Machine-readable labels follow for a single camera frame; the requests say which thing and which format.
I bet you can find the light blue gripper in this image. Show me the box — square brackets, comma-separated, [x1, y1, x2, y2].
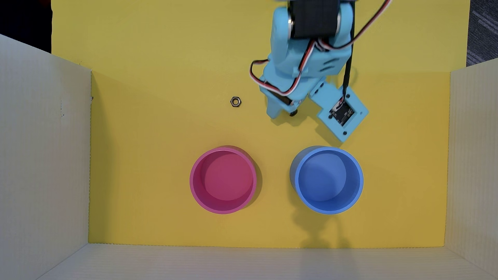
[259, 39, 353, 120]

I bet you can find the white cardboard box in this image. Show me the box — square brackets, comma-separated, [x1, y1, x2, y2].
[0, 33, 498, 280]

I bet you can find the black camera cable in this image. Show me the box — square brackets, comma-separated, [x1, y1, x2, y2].
[342, 0, 356, 100]

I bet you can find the yellow paper sheet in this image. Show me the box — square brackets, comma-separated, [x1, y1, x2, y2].
[51, 0, 471, 249]

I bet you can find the pink round cup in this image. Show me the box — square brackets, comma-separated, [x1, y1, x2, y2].
[189, 146, 258, 215]

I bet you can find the blue round cup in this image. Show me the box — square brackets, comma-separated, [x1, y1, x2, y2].
[289, 146, 365, 215]

